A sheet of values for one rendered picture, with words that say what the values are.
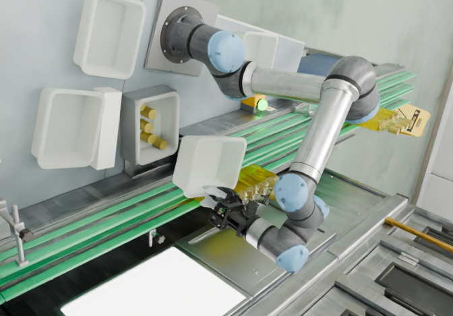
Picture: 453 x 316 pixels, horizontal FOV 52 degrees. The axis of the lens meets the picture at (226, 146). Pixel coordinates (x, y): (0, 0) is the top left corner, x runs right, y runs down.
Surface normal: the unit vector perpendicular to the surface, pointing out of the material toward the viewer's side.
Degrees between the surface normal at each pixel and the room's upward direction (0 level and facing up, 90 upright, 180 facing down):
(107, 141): 0
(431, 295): 90
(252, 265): 90
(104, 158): 0
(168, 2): 3
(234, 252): 90
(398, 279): 90
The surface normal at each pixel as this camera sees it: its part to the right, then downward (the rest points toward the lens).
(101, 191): 0.07, -0.90
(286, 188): -0.36, -0.51
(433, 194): -0.67, 0.26
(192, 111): 0.73, 0.34
